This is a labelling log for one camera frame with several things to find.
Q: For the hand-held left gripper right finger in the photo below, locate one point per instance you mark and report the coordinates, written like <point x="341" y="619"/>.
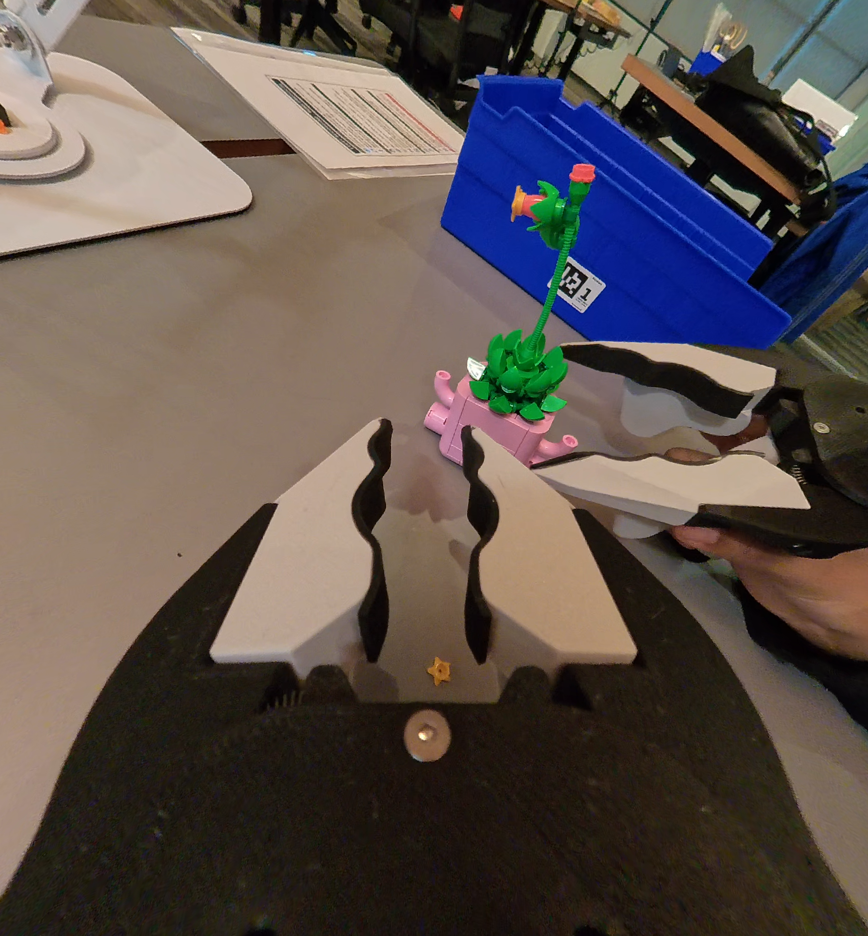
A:
<point x="551" y="578"/>

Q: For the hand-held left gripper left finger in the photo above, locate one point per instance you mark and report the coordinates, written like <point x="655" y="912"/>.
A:
<point x="309" y="563"/>

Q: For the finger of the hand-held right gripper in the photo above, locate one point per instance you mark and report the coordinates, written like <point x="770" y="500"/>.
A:
<point x="683" y="482"/>
<point x="726" y="362"/>

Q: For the pink toy brick pot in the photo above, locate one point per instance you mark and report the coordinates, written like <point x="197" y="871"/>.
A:
<point x="478" y="431"/>

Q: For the green toy brick plant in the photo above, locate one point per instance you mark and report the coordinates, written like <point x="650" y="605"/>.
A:
<point x="522" y="373"/>

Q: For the person's right forearm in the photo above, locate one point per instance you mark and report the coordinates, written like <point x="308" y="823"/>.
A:
<point x="858" y="702"/>

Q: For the person's right hand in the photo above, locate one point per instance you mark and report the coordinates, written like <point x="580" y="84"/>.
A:
<point x="829" y="599"/>

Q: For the blue plastic bin white label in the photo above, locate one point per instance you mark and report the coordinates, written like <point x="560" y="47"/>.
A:
<point x="661" y="263"/>

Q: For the small tan branch piece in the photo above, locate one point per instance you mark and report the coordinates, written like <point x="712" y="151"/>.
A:
<point x="439" y="670"/>

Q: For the blue fabric cover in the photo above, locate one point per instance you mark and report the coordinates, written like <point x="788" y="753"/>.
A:
<point x="843" y="234"/>

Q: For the black bag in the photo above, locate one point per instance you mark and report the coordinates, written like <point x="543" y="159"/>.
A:
<point x="763" y="117"/>

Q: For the wooden desk black legs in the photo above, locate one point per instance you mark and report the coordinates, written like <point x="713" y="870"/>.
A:
<point x="668" y="84"/>

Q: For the white book stand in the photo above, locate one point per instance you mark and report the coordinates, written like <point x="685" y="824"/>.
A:
<point x="112" y="183"/>

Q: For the printed paper in acrylic holder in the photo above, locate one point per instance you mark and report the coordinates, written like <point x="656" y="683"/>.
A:
<point x="346" y="110"/>

